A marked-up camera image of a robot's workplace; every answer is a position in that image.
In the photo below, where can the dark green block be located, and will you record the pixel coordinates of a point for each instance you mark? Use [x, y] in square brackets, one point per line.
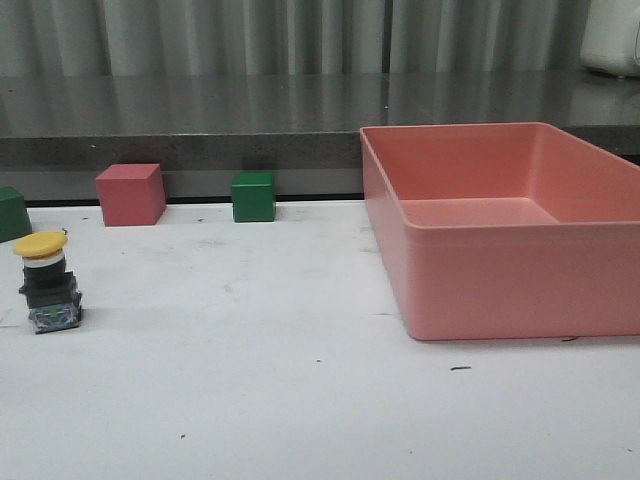
[14, 219]

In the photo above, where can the green cube block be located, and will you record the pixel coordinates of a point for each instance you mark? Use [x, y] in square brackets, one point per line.
[253, 197]

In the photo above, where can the pink cube block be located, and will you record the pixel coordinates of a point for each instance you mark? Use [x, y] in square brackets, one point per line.
[131, 194]

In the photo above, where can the yellow push button switch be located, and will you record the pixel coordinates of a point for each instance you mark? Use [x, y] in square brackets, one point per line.
[51, 292]

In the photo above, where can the pink plastic bin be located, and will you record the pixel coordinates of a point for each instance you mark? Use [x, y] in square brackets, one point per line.
[504, 230]

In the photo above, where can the dark grey counter shelf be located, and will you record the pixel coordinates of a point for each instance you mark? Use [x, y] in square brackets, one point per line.
[58, 134]

